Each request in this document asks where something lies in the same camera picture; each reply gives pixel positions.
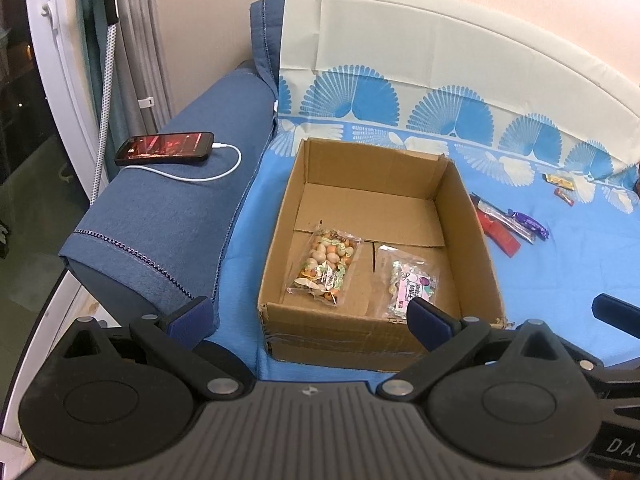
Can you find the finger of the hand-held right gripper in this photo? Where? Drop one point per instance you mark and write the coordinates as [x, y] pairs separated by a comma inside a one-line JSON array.
[[617, 309]]

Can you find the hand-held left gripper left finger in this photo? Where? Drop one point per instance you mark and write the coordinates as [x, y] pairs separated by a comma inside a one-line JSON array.
[[192, 319]]

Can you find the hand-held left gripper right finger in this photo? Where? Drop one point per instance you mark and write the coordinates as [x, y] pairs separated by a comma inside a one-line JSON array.
[[430, 322]]

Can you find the red snack packet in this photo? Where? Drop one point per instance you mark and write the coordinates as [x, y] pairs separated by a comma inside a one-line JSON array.
[[502, 241]]

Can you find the purple snack packet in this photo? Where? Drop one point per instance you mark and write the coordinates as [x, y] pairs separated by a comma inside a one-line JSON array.
[[532, 225]]

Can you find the small red candy bar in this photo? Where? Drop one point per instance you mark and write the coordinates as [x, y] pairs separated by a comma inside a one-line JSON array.
[[565, 197]]

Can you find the yellow brown candy bar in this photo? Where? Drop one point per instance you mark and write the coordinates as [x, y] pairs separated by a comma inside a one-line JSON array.
[[560, 180]]

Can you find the brown cardboard box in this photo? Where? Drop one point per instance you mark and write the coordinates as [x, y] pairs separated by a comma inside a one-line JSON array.
[[380, 180]]

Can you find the clear candy bag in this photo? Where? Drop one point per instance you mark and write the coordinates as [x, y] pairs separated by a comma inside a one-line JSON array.
[[405, 280]]

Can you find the blue white printed sheet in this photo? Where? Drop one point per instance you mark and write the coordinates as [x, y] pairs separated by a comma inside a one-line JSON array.
[[550, 270]]

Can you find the mixed nut snack bag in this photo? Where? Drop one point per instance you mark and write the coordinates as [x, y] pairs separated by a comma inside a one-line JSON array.
[[325, 265]]

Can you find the black smartphone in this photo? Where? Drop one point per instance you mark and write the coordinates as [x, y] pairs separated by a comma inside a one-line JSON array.
[[165, 147]]

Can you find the white plastic clip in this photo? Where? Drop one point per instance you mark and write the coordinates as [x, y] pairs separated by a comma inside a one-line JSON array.
[[146, 101]]

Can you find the grey curtain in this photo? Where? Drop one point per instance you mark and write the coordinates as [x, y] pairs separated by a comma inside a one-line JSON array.
[[145, 50]]

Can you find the teal curtain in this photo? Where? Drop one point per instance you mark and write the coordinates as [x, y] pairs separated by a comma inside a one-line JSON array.
[[92, 50]]

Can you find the white window frame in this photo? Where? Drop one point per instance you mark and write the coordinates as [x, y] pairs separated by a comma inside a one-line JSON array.
[[55, 60]]

